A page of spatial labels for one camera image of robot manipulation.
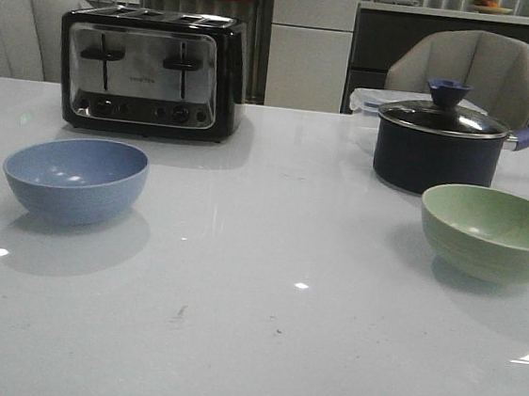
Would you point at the blue bowl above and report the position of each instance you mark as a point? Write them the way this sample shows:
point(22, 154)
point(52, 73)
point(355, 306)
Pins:
point(77, 181)

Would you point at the green bowl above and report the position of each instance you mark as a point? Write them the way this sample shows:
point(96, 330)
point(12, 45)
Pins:
point(480, 231)

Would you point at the clear plastic food container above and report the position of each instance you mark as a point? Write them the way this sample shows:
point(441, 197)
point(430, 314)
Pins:
point(364, 103)

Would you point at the dark blue saucepan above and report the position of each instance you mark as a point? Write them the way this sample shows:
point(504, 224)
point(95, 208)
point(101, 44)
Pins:
point(415, 161)

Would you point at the white cabinet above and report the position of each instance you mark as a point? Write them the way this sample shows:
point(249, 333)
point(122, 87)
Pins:
point(309, 51)

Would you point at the black chrome four-slot toaster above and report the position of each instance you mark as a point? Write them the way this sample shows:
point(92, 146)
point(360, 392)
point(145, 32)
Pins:
point(153, 72)

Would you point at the glass pot lid blue knob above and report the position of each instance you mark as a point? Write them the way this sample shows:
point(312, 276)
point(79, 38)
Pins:
point(442, 113)

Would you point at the dark kitchen counter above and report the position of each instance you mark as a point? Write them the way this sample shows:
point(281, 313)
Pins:
point(385, 32)

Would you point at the right beige upholstered chair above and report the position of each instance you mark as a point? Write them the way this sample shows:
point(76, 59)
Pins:
point(497, 67)

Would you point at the beige upholstered chair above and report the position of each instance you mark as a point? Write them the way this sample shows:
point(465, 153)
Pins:
point(497, 67)
point(30, 37)

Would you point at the fruit bowl on counter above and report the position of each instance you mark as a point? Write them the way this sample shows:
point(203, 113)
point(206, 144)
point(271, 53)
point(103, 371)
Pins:
point(489, 7)

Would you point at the left beige upholstered chair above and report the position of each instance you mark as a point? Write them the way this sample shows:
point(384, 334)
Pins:
point(30, 37)

